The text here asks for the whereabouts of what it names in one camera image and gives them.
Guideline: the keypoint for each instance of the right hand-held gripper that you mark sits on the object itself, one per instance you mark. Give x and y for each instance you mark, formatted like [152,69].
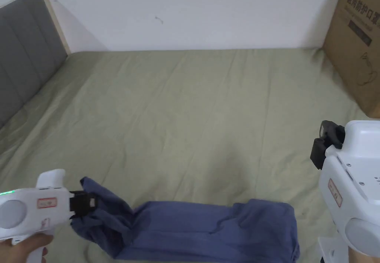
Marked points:
[353,185]

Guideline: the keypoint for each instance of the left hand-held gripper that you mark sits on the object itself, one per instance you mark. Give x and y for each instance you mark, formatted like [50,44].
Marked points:
[26,206]

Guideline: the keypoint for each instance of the person's right hand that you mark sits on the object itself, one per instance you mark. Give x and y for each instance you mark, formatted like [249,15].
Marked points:
[365,255]

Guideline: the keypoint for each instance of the person's left hand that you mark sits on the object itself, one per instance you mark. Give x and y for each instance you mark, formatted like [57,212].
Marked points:
[17,252]

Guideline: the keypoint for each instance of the grey padded headboard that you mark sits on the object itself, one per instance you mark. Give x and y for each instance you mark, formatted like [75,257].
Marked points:
[26,55]

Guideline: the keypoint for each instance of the bed with pale green sheet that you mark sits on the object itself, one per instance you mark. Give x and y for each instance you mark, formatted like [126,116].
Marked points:
[184,120]

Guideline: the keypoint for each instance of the brown cardboard carton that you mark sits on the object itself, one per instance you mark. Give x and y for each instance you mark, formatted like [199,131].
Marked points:
[356,52]

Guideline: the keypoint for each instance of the dark blue shirt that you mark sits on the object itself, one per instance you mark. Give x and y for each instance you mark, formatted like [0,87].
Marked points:
[193,230]

